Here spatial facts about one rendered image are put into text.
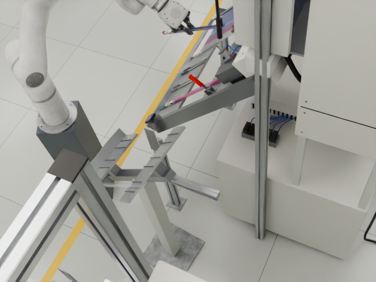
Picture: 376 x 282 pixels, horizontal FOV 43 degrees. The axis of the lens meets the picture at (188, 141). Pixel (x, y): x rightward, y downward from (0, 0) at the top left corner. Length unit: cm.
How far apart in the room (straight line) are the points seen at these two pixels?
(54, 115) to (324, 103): 120
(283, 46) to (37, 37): 96
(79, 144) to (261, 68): 115
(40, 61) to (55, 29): 187
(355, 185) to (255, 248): 74
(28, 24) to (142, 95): 142
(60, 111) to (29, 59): 36
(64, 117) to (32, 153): 94
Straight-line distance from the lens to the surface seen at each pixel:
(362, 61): 134
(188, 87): 204
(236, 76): 162
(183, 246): 258
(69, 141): 229
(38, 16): 187
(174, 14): 207
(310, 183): 203
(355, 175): 208
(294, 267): 254
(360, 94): 144
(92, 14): 381
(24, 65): 193
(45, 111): 217
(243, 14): 133
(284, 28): 131
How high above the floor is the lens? 241
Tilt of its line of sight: 56 degrees down
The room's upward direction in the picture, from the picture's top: 13 degrees counter-clockwise
